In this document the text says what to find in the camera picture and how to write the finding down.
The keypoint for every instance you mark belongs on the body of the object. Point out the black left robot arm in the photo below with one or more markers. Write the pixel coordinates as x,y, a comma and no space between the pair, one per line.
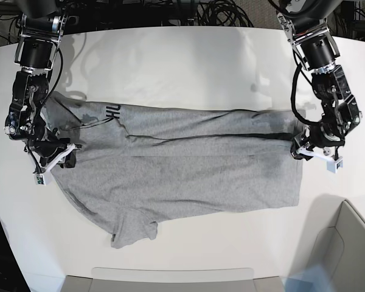
315,51

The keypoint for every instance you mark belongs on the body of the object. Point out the grey T-shirt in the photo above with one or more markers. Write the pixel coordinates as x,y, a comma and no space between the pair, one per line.
140,166

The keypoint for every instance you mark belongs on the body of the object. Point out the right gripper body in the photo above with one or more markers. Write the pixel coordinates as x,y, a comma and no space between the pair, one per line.
43,151

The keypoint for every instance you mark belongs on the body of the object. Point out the beige bin right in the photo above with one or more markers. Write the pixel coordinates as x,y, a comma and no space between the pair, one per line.
341,251

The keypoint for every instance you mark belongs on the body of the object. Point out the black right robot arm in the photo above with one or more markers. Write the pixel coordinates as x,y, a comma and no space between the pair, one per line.
42,25

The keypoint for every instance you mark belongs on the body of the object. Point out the beige bin bottom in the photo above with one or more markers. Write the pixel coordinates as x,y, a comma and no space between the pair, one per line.
113,279

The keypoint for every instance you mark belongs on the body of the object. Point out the beige bin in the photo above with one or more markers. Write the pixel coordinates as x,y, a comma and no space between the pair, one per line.
113,279
341,251

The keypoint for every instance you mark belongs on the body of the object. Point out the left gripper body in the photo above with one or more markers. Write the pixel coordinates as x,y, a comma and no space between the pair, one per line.
320,136

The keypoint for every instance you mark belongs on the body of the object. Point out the blue cloth in bin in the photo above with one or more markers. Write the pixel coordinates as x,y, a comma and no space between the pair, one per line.
314,278

